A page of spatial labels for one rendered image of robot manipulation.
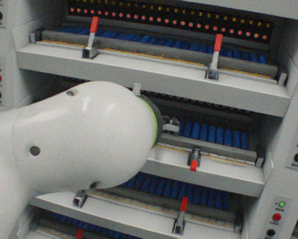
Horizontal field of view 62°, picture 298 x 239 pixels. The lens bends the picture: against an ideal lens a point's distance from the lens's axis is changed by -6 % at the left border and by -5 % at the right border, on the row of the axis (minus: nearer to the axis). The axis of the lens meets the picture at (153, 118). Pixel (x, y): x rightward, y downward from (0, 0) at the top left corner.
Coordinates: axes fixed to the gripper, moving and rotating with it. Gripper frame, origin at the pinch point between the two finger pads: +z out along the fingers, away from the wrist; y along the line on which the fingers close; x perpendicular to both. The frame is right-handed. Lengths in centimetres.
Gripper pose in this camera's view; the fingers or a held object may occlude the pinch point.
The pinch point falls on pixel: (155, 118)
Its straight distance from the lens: 61.2
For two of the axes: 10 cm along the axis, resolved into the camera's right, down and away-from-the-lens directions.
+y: -9.7, -2.0, 1.6
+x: -1.9, 9.8, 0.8
